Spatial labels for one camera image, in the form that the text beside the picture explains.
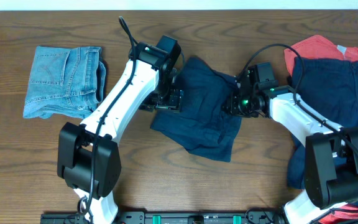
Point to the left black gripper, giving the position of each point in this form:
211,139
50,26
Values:
167,101

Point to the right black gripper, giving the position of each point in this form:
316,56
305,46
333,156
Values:
232,106

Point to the navy blue shorts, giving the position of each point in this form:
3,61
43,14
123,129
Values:
201,127

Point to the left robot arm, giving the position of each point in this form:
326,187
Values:
88,155

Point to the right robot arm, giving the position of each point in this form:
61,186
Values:
331,151

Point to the red t-shirt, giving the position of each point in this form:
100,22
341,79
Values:
318,47

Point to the navy shorts in pile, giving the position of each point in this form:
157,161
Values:
330,87

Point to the folded light blue jeans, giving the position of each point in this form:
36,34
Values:
65,81

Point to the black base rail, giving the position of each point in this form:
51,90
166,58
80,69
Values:
252,216

